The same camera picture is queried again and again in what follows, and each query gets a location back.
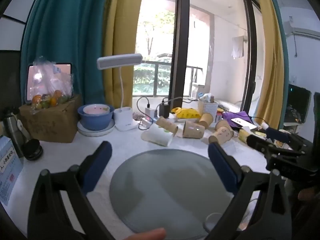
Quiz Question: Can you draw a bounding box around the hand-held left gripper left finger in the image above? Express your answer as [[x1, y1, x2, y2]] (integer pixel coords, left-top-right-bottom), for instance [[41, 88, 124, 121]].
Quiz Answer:
[[27, 141, 113, 240]]

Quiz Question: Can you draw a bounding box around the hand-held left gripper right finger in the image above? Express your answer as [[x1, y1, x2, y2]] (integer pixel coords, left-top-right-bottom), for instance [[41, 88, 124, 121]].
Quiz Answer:
[[207, 141, 293, 240]]

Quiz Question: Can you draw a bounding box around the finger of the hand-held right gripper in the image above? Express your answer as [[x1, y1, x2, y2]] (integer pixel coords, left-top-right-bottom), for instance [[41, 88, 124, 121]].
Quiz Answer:
[[246, 135, 303, 156], [266, 127, 312, 148]]

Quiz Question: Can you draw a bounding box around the brown paper cup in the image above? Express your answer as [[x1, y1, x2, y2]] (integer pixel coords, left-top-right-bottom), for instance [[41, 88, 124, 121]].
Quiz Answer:
[[155, 116, 178, 134], [215, 119, 232, 130], [208, 127, 234, 145], [182, 121, 205, 139], [199, 113, 213, 130]]

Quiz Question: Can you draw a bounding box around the white paper cup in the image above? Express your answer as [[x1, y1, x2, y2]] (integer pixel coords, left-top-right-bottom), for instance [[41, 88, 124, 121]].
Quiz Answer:
[[141, 124, 174, 147]]

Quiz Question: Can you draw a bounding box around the person's right hand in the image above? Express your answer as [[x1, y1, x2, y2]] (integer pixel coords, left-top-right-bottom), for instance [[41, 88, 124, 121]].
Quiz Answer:
[[297, 186, 320, 202]]

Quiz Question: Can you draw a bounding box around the person's left hand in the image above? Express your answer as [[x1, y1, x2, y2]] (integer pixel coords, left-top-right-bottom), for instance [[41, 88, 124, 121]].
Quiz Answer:
[[124, 227, 166, 240]]

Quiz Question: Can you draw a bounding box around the white phone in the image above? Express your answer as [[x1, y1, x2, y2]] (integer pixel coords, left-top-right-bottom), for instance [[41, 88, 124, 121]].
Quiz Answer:
[[230, 117, 257, 130]]

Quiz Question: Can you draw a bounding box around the purple pouch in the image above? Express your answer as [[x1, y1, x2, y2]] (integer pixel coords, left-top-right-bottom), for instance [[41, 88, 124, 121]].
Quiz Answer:
[[222, 110, 253, 127]]

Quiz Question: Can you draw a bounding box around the white plate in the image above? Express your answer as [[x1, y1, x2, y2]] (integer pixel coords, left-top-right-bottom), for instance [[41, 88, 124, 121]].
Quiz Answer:
[[77, 119, 116, 137]]

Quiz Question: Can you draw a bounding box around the black monitor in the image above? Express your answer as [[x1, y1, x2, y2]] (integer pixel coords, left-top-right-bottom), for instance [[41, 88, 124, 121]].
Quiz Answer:
[[284, 84, 312, 125]]

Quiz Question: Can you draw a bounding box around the blue bowl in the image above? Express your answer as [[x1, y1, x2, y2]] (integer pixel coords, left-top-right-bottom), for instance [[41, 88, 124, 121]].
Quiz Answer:
[[77, 104, 115, 131]]

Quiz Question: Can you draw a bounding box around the white desk lamp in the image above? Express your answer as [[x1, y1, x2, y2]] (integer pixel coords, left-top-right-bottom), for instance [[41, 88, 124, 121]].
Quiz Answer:
[[97, 54, 143, 132]]

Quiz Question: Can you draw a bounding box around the white woven basket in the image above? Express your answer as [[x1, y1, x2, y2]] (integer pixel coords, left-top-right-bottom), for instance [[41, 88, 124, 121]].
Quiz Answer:
[[197, 93, 218, 119]]

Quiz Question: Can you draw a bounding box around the grey round tray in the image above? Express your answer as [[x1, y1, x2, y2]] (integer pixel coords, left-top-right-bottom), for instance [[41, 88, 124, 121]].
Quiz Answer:
[[109, 149, 238, 240]]

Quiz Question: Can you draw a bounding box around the cardboard box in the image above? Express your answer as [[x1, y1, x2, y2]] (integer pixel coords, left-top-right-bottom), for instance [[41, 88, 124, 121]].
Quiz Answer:
[[19, 94, 82, 143]]

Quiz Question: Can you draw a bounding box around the white power strip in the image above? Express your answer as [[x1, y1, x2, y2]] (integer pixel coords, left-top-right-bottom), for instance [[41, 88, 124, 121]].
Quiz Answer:
[[138, 119, 153, 131]]

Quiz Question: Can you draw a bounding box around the black round lid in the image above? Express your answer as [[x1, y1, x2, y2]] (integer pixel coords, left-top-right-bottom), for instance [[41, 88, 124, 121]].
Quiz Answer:
[[24, 139, 43, 161]]

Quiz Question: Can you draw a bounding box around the yellow curtain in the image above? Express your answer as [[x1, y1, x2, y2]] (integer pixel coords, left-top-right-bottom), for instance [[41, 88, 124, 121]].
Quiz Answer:
[[250, 0, 286, 130], [103, 0, 146, 110]]

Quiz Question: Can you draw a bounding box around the black power adapter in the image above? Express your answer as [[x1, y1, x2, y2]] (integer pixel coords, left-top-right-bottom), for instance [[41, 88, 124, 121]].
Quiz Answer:
[[158, 104, 170, 118]]

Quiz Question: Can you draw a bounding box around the light blue paper box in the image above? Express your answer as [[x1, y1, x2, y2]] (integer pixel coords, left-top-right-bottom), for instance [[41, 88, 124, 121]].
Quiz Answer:
[[0, 135, 24, 207]]

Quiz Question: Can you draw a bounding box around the steel thermos bottle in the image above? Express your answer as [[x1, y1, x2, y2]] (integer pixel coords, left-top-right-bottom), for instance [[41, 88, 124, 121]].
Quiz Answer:
[[2, 107, 32, 158]]

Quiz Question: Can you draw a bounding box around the clear bag of fruit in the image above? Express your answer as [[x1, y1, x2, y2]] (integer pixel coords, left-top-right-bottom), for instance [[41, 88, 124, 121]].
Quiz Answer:
[[30, 56, 75, 110]]

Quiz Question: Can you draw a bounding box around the white hanging towel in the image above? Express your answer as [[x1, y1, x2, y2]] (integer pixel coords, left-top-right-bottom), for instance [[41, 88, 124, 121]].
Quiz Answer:
[[231, 35, 247, 59]]

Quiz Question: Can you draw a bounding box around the balcony railing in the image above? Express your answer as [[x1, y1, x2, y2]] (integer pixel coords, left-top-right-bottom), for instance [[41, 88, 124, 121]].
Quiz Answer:
[[132, 60, 173, 97]]

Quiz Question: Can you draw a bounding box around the white air conditioner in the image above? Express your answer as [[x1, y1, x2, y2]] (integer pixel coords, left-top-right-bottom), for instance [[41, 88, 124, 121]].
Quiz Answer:
[[285, 21, 320, 40]]

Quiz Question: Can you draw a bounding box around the teal curtain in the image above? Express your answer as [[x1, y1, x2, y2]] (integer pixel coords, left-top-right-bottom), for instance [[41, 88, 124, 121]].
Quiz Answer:
[[20, 0, 113, 110]]

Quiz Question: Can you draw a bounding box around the black cable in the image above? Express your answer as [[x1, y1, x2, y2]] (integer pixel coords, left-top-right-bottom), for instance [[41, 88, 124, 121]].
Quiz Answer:
[[136, 96, 151, 112]]

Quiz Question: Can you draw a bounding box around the dark window frame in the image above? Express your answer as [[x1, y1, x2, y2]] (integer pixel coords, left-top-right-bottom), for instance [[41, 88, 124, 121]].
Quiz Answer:
[[169, 0, 191, 102]]

